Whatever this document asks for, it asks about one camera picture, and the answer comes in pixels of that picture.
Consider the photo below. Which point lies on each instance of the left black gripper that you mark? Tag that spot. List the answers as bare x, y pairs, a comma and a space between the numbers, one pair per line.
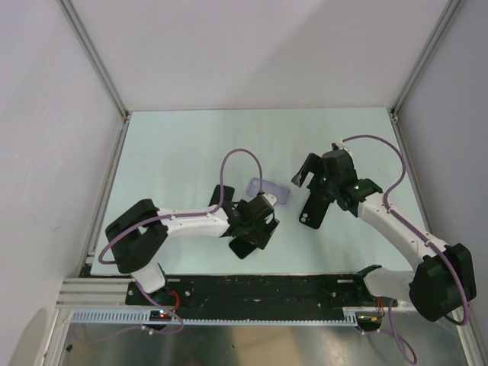
255, 234

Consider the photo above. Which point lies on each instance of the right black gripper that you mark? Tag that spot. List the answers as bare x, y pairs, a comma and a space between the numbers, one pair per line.
316, 189

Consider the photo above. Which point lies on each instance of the lilac silicone phone case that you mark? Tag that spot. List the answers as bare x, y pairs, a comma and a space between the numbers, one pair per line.
281, 192

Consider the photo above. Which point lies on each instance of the black smartphone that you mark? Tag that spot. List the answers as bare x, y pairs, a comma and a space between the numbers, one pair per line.
222, 194
241, 248

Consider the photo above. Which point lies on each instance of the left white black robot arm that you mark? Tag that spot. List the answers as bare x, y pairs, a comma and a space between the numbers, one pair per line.
137, 235

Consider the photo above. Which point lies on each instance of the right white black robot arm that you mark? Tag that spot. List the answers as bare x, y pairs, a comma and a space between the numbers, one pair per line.
442, 276

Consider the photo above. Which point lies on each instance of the black phone case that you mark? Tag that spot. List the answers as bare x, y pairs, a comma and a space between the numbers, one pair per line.
314, 211

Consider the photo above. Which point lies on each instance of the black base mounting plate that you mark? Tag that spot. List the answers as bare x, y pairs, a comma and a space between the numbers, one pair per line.
272, 310

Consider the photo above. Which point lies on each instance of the left controller board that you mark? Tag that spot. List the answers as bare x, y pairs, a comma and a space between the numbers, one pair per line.
162, 314

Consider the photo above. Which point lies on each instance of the controller board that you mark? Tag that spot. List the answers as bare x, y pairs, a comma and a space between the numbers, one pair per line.
162, 314
369, 323

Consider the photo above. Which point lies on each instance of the right controller board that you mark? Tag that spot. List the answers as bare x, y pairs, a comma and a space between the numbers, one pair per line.
369, 323

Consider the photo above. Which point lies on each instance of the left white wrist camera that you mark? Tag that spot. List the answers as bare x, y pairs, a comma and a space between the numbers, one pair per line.
270, 198

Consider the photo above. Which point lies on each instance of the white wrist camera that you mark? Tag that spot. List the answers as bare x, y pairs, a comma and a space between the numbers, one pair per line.
270, 198
340, 145

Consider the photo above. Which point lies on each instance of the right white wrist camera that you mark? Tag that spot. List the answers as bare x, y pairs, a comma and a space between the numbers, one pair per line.
340, 145

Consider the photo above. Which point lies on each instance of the grey slotted cable duct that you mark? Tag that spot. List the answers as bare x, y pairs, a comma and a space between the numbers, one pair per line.
143, 317

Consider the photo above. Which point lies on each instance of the right aluminium frame post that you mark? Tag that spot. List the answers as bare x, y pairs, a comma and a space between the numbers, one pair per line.
440, 30

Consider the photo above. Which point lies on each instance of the aluminium frame post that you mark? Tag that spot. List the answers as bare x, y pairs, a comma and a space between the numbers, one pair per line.
87, 44
440, 30

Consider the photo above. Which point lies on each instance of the left aluminium frame post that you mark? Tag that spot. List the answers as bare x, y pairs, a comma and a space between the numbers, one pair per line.
87, 44

